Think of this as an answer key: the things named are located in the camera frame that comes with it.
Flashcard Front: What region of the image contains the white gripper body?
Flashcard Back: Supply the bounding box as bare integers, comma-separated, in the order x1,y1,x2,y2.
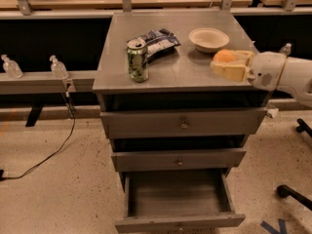
247,52,287,92

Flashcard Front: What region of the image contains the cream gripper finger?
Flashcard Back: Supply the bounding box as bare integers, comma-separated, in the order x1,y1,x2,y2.
235,51,254,65
211,61,249,82

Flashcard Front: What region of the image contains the orange fruit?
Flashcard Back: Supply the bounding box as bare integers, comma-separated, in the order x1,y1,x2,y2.
213,49,237,62

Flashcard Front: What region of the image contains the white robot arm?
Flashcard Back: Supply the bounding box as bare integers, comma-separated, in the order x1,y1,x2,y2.
211,50,312,106

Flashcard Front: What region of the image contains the grey top drawer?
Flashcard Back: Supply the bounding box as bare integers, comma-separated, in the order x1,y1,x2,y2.
100,107,266,139

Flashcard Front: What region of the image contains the grey drawer cabinet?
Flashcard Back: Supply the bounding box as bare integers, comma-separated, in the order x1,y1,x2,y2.
92,9,277,193

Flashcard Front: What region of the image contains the grey middle drawer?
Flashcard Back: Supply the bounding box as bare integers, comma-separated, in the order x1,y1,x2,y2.
111,148,246,172

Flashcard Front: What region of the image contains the grey open bottom drawer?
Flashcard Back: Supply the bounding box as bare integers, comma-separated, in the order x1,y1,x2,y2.
115,169,245,233

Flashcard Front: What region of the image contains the clear water bottle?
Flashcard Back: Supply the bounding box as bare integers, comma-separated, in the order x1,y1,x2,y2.
280,43,292,56

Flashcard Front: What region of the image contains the white paper bowl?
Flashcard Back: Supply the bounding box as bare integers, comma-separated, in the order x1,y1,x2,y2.
189,28,229,53

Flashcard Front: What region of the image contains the black chair leg upper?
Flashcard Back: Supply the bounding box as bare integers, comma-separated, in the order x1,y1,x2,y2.
295,118,312,137

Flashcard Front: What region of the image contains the black chair leg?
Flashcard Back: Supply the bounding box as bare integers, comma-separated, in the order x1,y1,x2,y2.
295,118,312,137
277,184,312,211

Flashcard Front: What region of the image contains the blue white chip bag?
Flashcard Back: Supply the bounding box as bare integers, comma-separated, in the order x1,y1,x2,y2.
135,28,180,62

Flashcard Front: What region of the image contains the green soda can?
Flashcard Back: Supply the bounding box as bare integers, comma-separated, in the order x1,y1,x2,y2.
127,38,148,82

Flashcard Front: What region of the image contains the black chair leg lower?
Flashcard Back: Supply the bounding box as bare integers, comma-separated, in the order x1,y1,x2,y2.
277,184,312,211

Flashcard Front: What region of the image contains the clear sanitizer bottle far left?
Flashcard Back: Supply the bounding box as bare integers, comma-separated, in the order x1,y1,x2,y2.
1,55,23,79

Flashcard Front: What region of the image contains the black power cable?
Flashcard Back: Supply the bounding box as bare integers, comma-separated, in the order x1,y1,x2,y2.
0,81,77,181

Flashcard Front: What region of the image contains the clear sanitizer bottle near cable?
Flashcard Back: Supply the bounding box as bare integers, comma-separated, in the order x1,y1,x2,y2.
50,55,68,80

